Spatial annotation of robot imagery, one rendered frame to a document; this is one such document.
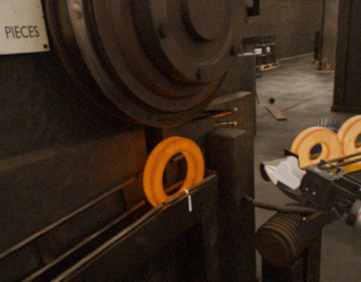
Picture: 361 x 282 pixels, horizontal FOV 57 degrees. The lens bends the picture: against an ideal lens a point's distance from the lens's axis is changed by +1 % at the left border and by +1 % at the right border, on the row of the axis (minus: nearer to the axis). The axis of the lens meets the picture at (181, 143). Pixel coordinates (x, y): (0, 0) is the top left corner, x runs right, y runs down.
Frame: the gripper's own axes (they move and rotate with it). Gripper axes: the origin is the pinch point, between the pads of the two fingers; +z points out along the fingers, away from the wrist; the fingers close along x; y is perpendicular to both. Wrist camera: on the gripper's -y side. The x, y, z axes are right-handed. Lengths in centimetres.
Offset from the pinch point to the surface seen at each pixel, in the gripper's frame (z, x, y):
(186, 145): 17.6, 10.5, 1.8
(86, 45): 22.8, 34.8, 25.6
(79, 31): 23, 36, 28
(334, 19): 289, -824, -31
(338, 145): -3.8, -35.3, -1.5
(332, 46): 270, -821, -92
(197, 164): 15.8, 6.9, -4.2
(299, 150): 3.2, -24.6, -3.4
